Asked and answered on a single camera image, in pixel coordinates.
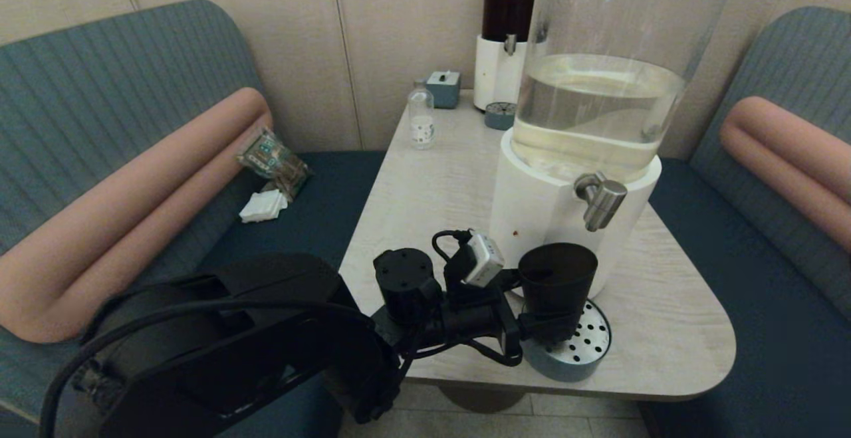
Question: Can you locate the green snack packet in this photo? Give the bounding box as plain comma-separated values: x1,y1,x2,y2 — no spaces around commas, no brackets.
237,127,314,201

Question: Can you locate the white napkin stack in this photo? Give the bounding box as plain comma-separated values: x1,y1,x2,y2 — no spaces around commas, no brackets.
239,189,290,225

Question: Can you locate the gold table pedestal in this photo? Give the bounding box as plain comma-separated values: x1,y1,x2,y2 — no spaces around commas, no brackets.
435,383,531,415

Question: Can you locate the large clear water dispenser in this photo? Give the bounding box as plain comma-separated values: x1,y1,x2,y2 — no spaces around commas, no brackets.
489,0,743,300

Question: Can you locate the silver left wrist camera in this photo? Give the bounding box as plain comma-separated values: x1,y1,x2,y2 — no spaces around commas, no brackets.
461,231,507,288

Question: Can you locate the metal dispenser tap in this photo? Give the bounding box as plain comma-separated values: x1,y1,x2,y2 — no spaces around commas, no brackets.
573,171,629,233

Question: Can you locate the black left camera cable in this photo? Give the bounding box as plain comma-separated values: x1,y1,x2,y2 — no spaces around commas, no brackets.
398,228,527,368

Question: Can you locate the black tapered cup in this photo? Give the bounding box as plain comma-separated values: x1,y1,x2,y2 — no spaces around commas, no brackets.
517,242,599,344

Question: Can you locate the large round perforated drip tray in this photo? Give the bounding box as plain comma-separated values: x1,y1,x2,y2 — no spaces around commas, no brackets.
522,297,612,383

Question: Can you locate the dark drink dispenser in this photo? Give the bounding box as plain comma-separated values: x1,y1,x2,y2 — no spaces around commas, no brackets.
473,0,550,114

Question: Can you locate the pink bolster cushion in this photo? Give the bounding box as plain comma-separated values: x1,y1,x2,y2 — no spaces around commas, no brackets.
720,96,851,254
0,87,275,344

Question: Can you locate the teal bench with wooden base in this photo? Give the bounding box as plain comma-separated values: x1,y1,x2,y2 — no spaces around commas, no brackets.
637,5,851,438
0,0,388,438

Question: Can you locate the blue-grey square box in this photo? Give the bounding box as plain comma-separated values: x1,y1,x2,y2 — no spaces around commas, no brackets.
426,70,462,110

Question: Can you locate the small round drip tray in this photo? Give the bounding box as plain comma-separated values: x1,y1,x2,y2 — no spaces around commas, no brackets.
484,101,518,132

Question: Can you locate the small clear plastic bottle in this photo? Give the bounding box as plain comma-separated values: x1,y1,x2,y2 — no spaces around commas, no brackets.
408,80,435,151

